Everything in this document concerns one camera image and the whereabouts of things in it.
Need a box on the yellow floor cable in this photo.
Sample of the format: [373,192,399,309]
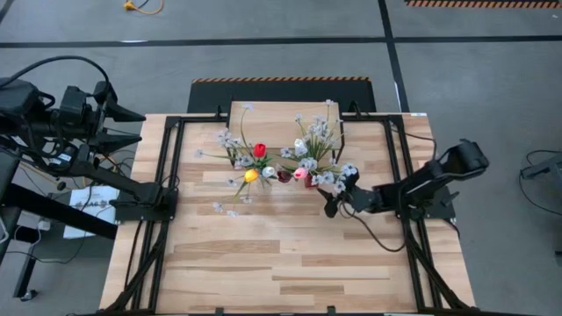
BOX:
[122,0,164,16]

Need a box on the grey metal stand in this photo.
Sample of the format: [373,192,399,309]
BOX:
[521,153,562,181]

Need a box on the striped hazard floor strip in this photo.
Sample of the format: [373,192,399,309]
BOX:
[404,0,562,9]

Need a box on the black side desk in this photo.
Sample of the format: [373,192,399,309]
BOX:
[0,148,120,302]

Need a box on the black aluminium rig frame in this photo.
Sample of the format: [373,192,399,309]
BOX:
[65,104,528,316]

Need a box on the bright red artificial tulip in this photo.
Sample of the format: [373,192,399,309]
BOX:
[252,142,273,170]

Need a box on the black hazard-edged floor mat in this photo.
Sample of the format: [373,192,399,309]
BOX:
[187,77,378,114]

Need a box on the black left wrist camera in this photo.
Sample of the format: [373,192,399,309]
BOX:
[60,85,88,116]

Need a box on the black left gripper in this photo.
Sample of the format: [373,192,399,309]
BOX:
[59,81,147,155]

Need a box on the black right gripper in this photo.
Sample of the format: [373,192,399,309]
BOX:
[315,183,383,219]

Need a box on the orange yellow artificial tulip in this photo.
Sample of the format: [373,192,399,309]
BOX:
[232,169,261,201]

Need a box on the white printed sheet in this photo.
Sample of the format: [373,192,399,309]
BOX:
[63,184,122,241]

